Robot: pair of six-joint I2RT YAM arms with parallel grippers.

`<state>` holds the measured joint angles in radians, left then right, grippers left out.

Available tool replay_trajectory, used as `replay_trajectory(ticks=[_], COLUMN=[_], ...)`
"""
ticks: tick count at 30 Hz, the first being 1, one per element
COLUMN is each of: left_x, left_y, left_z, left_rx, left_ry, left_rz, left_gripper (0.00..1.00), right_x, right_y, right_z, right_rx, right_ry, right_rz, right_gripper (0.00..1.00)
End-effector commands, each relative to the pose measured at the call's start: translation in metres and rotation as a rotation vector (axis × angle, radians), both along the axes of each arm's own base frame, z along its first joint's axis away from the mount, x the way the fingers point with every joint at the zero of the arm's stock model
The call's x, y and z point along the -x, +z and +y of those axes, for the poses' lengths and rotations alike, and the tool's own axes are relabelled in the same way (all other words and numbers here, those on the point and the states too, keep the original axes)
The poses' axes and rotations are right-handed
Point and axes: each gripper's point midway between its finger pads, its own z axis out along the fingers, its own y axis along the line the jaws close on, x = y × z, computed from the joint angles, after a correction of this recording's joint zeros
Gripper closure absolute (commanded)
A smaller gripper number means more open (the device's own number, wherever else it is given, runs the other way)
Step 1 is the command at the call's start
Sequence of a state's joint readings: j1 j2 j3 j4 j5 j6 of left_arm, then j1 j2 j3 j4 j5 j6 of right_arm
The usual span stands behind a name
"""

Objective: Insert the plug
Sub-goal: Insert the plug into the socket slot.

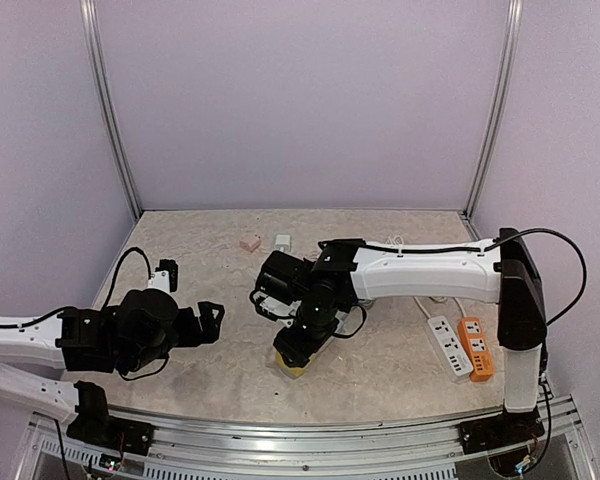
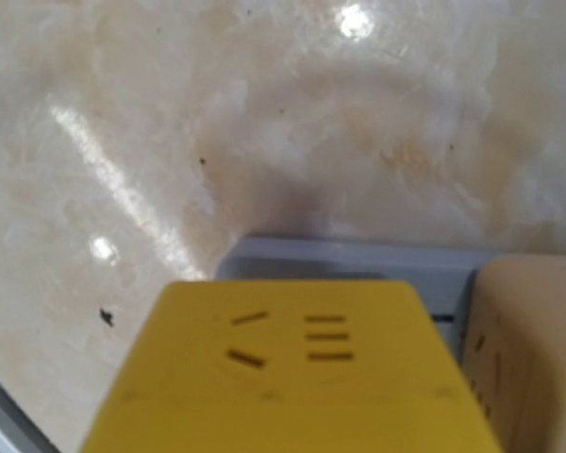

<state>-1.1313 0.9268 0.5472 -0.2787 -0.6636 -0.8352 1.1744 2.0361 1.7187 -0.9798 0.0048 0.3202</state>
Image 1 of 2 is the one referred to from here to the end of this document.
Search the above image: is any white power strip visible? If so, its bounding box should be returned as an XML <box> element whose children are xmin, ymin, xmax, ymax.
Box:
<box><xmin>425</xmin><ymin>316</ymin><xmax>473</xmax><ymax>383</ymax></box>

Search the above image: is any orange power strip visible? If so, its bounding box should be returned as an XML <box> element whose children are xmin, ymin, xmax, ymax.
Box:
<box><xmin>457</xmin><ymin>317</ymin><xmax>495</xmax><ymax>383</ymax></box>

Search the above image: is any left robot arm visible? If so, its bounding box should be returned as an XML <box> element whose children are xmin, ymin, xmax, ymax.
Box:
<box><xmin>0</xmin><ymin>259</ymin><xmax>225</xmax><ymax>445</ymax></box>

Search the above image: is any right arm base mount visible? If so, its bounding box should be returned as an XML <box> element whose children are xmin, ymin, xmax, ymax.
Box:
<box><xmin>458</xmin><ymin>407</ymin><xmax>545</xmax><ymax>455</ymax></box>

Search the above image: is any right aluminium post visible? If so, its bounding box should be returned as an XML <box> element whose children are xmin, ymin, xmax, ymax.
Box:
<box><xmin>462</xmin><ymin>0</ymin><xmax>524</xmax><ymax>224</ymax></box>

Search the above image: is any pink plug adapter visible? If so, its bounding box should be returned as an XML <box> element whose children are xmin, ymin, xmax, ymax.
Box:
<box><xmin>239</xmin><ymin>235</ymin><xmax>262</xmax><ymax>252</ymax></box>

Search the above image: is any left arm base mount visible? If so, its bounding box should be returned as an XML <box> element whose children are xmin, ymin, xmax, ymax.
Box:
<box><xmin>67</xmin><ymin>402</ymin><xmax>155</xmax><ymax>456</ymax></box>

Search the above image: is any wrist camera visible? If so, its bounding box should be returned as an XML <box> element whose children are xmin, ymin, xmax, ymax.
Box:
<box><xmin>249</xmin><ymin>290</ymin><xmax>299</xmax><ymax>322</ymax></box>
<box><xmin>148</xmin><ymin>259</ymin><xmax>179</xmax><ymax>294</ymax></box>

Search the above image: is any white power strip cable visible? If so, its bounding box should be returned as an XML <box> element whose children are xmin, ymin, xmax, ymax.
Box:
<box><xmin>387</xmin><ymin>234</ymin><xmax>469</xmax><ymax>321</ymax></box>

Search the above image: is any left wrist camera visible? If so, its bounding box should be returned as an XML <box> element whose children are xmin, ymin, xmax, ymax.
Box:
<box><xmin>148</xmin><ymin>259</ymin><xmax>179</xmax><ymax>294</ymax></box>

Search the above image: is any yellow cube socket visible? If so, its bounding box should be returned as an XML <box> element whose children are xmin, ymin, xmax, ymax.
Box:
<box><xmin>275</xmin><ymin>353</ymin><xmax>311</xmax><ymax>379</ymax></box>

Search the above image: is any aluminium front rail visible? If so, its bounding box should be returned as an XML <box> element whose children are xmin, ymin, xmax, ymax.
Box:
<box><xmin>27</xmin><ymin>397</ymin><xmax>589</xmax><ymax>480</ymax></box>

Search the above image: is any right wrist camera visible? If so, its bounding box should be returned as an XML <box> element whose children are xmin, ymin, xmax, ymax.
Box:
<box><xmin>249</xmin><ymin>290</ymin><xmax>299</xmax><ymax>322</ymax></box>

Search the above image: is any left aluminium post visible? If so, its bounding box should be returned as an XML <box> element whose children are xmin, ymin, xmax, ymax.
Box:
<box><xmin>79</xmin><ymin>0</ymin><xmax>144</xmax><ymax>223</ymax></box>

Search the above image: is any aluminium post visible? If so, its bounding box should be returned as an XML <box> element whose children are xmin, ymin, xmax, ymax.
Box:
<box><xmin>79</xmin><ymin>0</ymin><xmax>144</xmax><ymax>223</ymax></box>
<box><xmin>462</xmin><ymin>0</ymin><xmax>524</xmax><ymax>224</ymax></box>

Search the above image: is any white usb charger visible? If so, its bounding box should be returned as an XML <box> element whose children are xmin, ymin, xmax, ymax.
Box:
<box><xmin>274</xmin><ymin>234</ymin><xmax>291</xmax><ymax>252</ymax></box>

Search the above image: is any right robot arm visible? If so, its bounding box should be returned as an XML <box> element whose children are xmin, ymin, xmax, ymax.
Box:
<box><xmin>249</xmin><ymin>227</ymin><xmax>588</xmax><ymax>444</ymax></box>

